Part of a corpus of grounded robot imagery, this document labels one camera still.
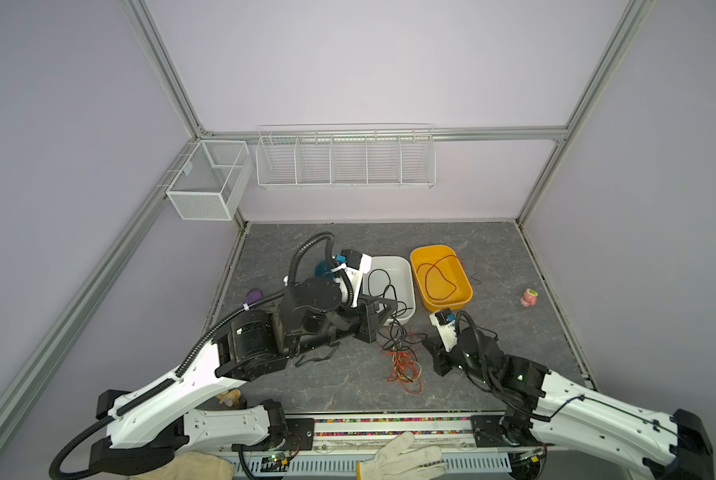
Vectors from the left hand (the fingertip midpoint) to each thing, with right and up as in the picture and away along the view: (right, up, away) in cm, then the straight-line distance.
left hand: (396, 315), depth 52 cm
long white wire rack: (-13, +45, +53) cm, 70 cm away
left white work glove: (-46, -39, +17) cm, 63 cm away
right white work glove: (+2, -39, +18) cm, 43 cm away
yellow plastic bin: (+21, +1, +50) cm, 54 cm away
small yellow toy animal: (-41, -27, +25) cm, 56 cm away
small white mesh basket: (-58, +32, +44) cm, 80 cm away
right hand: (+10, -13, +24) cm, 29 cm away
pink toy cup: (+46, -4, +41) cm, 62 cm away
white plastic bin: (+3, +2, +52) cm, 52 cm away
